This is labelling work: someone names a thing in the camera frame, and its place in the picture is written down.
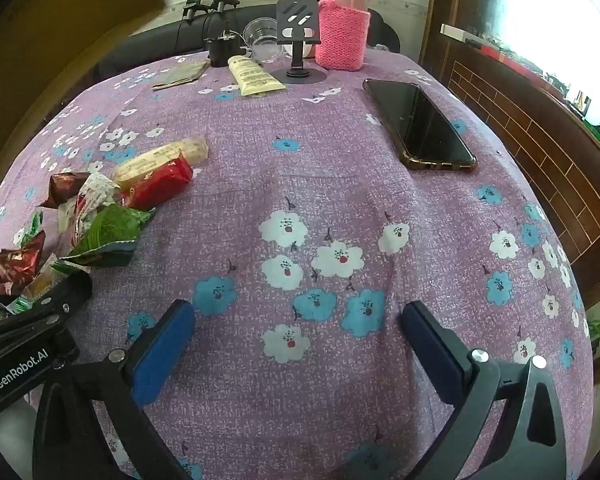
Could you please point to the black smartphone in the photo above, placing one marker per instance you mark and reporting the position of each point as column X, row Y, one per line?
column 420, row 125

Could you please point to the small black device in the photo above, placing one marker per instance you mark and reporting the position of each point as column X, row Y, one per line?
column 220, row 50

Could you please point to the wooden cabinet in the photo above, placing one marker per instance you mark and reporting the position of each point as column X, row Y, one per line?
column 505, row 110

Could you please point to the bright glass pane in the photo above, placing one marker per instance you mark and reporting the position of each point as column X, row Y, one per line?
column 555, row 10

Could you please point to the pile of mixed snack packets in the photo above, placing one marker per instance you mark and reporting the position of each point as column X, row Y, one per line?
column 110, row 230

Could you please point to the black phone stand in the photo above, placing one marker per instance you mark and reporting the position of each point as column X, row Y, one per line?
column 297, row 17

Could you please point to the cream squeeze tube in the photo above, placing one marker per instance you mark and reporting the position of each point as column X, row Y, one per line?
column 252, row 77

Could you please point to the black clamp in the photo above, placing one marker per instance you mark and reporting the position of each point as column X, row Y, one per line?
column 223, row 0
column 195, row 7

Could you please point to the white round container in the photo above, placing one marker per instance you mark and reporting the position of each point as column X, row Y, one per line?
column 307, row 51

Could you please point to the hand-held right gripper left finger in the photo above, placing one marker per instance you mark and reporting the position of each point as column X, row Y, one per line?
column 164, row 352

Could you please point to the purple floral tablecloth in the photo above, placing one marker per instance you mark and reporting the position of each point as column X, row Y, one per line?
column 305, row 185

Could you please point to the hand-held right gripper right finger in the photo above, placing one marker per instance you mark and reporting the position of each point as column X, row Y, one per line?
column 430, row 345

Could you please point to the cream long snack packet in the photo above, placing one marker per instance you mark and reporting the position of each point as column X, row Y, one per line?
column 165, row 152

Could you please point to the black sofa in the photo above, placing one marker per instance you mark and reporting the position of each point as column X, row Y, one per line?
column 145, row 42

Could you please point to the olive flat packet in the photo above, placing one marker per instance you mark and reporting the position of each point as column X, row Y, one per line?
column 180, row 75

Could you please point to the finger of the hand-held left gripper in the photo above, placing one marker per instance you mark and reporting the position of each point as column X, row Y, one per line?
column 60, row 300

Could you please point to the pink bottle with knitted sleeve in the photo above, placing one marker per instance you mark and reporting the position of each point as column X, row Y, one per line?
column 342, row 35

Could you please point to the red snack packet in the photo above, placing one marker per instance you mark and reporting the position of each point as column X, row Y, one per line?
column 160, row 185

